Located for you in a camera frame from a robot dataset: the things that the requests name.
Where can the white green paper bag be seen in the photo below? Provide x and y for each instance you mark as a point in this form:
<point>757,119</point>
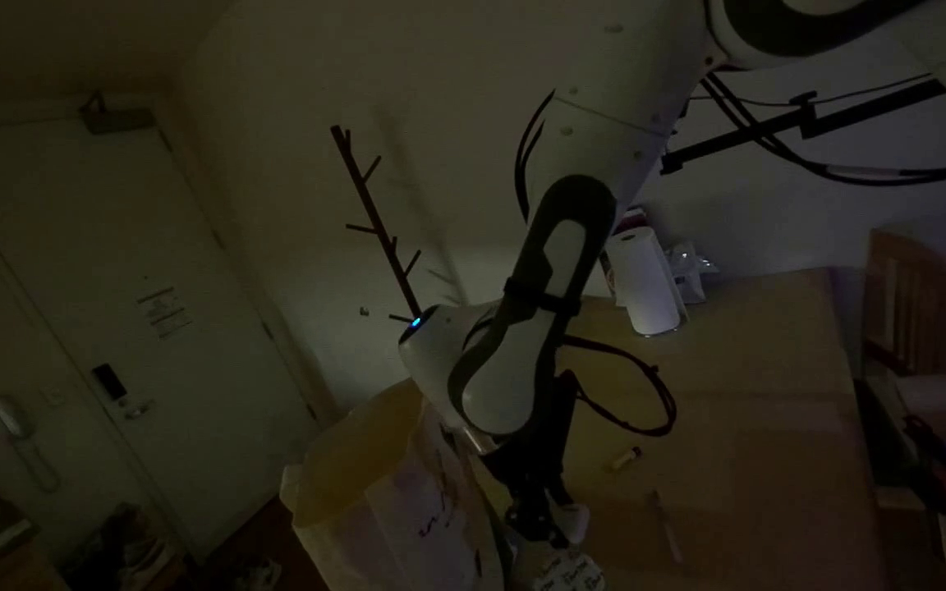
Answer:
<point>384,495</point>

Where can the dark coat rack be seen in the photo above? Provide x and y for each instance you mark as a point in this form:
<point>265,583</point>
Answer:
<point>380,224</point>

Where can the door lock keypad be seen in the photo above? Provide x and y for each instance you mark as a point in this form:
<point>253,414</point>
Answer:
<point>117,388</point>

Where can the dark marker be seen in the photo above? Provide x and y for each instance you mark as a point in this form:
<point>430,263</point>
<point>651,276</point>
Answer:
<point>624,457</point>

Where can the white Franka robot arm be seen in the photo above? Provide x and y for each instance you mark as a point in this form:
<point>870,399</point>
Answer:
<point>649,68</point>

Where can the white door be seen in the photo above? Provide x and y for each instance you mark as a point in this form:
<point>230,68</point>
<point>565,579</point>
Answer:
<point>80,282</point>

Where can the wooden slat-back chair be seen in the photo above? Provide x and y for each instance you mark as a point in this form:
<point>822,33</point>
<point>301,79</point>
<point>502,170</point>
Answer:
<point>917,305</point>

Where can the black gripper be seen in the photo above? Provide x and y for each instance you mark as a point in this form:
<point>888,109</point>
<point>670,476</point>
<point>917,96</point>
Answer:
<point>539,465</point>

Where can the crumpled clear plastic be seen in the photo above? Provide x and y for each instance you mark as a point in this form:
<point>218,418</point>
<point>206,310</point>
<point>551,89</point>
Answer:
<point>693,271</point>

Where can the paper door sign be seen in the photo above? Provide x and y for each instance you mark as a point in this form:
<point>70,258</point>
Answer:
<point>163,313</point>

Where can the white paper towel roll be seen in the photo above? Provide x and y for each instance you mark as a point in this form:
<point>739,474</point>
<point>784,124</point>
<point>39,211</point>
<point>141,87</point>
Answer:
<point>644,282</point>

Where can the metal door closer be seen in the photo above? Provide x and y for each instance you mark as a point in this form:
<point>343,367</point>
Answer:
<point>117,117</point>

